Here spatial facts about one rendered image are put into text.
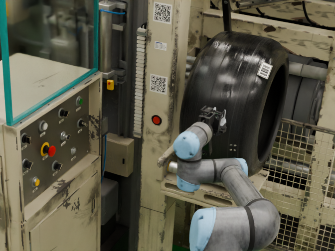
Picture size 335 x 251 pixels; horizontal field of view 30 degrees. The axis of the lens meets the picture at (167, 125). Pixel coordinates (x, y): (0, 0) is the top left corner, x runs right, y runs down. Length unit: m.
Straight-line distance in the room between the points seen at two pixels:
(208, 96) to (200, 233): 0.78
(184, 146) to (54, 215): 0.71
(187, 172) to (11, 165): 0.59
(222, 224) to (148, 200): 1.21
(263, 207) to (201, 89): 0.72
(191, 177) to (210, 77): 0.45
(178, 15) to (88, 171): 0.72
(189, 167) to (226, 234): 0.41
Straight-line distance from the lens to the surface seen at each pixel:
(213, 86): 2.22
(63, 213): 2.44
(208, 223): 1.55
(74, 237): 2.59
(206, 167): 1.94
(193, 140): 1.87
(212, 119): 2.03
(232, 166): 1.92
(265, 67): 2.24
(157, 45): 2.42
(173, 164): 2.52
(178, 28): 2.37
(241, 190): 1.78
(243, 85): 2.20
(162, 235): 2.82
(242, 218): 1.58
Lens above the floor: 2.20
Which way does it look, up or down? 27 degrees down
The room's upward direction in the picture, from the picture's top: 4 degrees clockwise
